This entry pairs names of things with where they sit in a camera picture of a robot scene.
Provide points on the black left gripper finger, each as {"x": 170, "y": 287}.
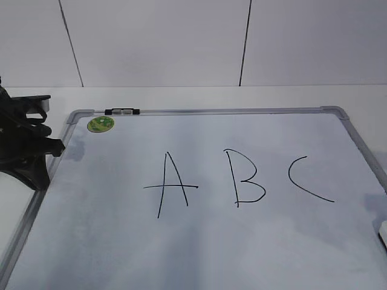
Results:
{"x": 30, "y": 171}

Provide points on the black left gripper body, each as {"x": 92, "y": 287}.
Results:
{"x": 24, "y": 135}

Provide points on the white eraser with black felt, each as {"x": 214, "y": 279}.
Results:
{"x": 382, "y": 234}

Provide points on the round green magnet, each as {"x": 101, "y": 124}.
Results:
{"x": 100, "y": 124}

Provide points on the black silver board clip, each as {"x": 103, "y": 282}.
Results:
{"x": 122, "y": 111}

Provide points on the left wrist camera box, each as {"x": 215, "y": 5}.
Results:
{"x": 36, "y": 104}

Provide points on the white board with grey frame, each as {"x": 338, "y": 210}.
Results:
{"x": 206, "y": 199}

